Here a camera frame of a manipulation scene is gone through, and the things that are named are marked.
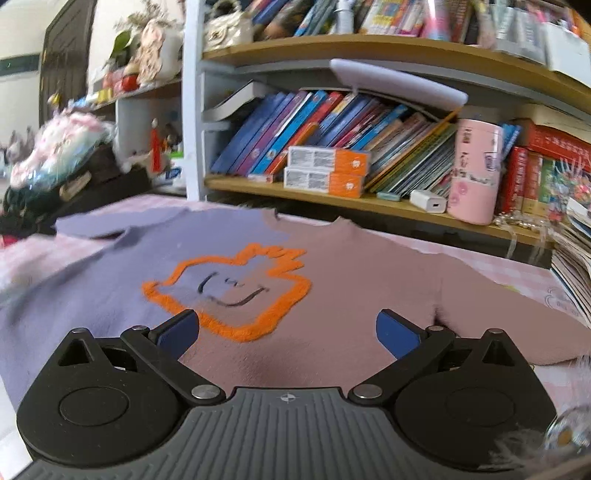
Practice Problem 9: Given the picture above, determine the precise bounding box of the white charger block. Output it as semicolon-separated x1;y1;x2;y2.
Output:
410;190;447;214

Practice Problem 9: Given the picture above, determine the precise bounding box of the red thick dictionary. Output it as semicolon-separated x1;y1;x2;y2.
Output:
515;119;591;173

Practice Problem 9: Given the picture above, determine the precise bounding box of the purple and pink sweater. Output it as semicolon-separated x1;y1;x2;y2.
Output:
1;208;590;403

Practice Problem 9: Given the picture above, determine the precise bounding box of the wooden bookshelf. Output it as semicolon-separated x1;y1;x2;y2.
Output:
182;1;590;264

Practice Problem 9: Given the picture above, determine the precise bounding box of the upper orange white box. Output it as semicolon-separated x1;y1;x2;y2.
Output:
287;146;372;176

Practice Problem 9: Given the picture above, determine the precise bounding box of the white cream jar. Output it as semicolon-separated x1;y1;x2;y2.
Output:
165;156;186;188

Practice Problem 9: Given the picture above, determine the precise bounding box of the white flat tablet stand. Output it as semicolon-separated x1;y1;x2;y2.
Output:
329;59;469;112

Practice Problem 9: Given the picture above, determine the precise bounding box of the stack of papers and notebooks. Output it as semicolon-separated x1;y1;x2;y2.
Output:
550;197;591;327

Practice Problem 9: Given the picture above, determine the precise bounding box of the pink floral plush bundle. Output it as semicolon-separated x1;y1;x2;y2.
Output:
9;112;115;191

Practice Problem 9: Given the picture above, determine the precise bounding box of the white quilted handbag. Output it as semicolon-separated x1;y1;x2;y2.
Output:
204;0;253;52

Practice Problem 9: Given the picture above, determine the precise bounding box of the white pen holder box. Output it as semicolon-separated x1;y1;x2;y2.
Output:
541;22;591;88

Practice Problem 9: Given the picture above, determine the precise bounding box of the pink sticker tumbler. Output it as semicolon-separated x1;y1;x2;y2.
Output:
447;119;503;226

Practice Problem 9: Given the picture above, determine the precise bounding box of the lower orange white box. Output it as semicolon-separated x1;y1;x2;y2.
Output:
283;167;365;199

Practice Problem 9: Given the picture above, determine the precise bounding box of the colourful bead bundle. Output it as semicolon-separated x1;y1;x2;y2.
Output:
548;160;590;222

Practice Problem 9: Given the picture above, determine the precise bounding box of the orange white box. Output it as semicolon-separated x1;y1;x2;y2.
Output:
287;146;372;176
283;167;365;199

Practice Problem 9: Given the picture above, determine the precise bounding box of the pink cartoon table mat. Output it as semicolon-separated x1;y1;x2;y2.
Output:
1;194;579;479

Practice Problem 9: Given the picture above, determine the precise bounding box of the pearl bead string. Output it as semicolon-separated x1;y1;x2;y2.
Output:
493;212;555;266

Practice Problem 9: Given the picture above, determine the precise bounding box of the row of leaning books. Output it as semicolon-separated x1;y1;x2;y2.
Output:
211;89;457;198

